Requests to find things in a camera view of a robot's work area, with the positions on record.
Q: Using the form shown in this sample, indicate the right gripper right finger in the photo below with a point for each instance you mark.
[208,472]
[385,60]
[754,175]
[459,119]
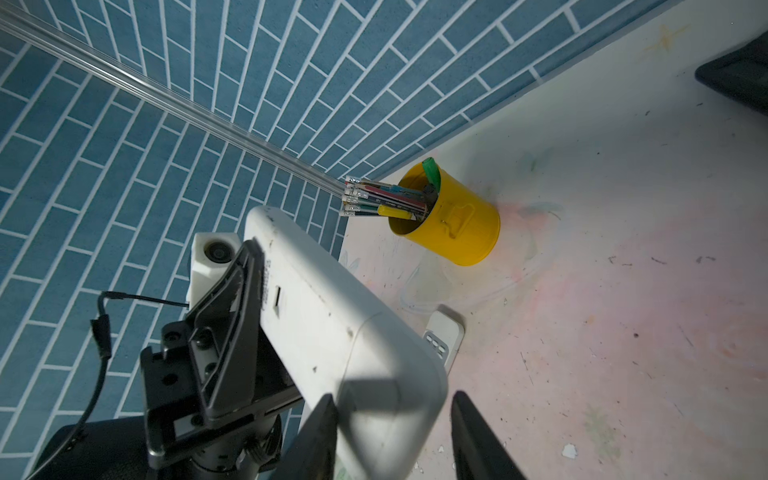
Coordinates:
[478,453]

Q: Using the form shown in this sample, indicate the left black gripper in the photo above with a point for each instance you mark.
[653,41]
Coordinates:
[215,392]

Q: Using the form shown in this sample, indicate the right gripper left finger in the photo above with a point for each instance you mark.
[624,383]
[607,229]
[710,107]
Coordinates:
[313,453]

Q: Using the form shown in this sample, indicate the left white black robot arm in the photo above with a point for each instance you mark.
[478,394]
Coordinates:
[111,449]

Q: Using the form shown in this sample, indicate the bundle of pencils in cup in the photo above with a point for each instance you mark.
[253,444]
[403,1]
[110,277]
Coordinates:
[368,198]

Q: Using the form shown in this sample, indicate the yellow metal pen cup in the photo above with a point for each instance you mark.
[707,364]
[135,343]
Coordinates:
[461,227]

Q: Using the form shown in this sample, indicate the green marker in cup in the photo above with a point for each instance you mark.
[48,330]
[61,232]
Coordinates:
[432,174]

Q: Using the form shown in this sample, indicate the black desk calculator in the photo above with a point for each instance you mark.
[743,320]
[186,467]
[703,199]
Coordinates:
[740,75]

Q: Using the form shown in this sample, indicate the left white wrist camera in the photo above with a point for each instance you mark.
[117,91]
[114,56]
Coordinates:
[210,257]

